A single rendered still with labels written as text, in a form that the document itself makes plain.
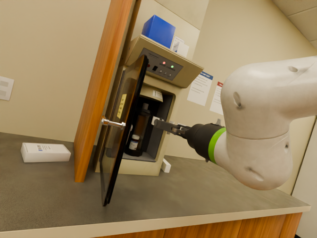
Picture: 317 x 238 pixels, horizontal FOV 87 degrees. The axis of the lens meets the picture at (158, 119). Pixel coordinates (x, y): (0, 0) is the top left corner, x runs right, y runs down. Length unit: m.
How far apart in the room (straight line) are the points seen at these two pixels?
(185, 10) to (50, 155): 0.87
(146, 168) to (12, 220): 0.53
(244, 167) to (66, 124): 1.01
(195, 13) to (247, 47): 1.08
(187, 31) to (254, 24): 1.23
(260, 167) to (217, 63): 1.37
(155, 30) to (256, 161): 0.55
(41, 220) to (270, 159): 0.51
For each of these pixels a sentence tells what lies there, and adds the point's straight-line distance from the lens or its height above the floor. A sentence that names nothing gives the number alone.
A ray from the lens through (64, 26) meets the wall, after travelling 1.18.
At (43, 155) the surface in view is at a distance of 0.82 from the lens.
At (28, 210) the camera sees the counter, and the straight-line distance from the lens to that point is 0.57.
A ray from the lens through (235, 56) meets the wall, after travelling 1.81.
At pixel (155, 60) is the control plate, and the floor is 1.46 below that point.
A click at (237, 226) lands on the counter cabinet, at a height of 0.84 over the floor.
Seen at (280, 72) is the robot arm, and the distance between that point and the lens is 0.30.
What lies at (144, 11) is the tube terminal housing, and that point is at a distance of 0.82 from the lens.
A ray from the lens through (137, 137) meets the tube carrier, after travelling 0.83.
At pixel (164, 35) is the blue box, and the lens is 0.71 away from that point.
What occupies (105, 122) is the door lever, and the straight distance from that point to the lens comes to 0.44.
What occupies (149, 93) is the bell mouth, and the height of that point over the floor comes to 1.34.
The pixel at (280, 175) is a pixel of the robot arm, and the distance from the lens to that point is 0.35.
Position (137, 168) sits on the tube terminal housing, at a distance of 0.84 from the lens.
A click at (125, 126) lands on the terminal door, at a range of 0.41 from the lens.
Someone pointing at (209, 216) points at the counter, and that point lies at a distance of 0.76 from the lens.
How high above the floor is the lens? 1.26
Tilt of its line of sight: 2 degrees down
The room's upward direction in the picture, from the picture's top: 16 degrees clockwise
